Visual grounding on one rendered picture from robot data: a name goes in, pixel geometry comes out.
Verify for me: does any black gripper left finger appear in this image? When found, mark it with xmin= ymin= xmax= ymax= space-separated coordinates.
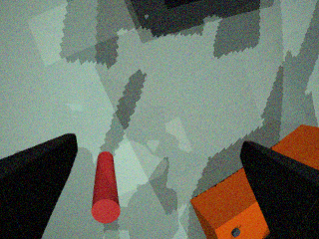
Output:
xmin=0 ymin=132 xmax=77 ymax=239

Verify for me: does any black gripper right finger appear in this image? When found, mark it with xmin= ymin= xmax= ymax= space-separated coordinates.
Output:
xmin=240 ymin=140 xmax=319 ymax=239

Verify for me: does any red peg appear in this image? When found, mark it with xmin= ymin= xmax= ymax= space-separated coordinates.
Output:
xmin=92 ymin=151 xmax=120 ymax=223

